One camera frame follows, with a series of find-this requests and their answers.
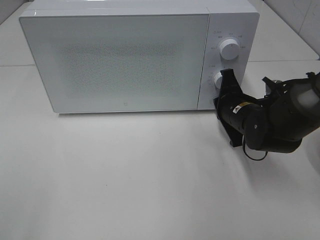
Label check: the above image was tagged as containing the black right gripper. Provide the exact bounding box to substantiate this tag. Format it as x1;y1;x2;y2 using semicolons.
214;68;269;150

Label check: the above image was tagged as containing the white microwave door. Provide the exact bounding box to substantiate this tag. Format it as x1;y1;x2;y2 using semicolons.
20;14;209;114

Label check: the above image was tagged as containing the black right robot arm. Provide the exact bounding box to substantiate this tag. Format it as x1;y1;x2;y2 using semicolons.
214;69;320;154

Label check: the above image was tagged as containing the lower white microwave knob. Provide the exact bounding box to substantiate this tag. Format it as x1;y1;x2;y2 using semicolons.
212;72;223;89

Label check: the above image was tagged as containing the white microwave knob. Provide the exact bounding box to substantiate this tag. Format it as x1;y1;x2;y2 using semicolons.
212;72;223;89
218;37;240;61

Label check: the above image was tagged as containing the upper white microwave knob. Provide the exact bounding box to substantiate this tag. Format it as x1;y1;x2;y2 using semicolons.
218;37;240;61

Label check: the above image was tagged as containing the white microwave oven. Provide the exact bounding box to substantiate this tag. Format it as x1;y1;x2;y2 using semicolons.
19;0;260;111

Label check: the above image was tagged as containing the black thin cable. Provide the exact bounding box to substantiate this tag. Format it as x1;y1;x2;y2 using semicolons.
240;136;268;161

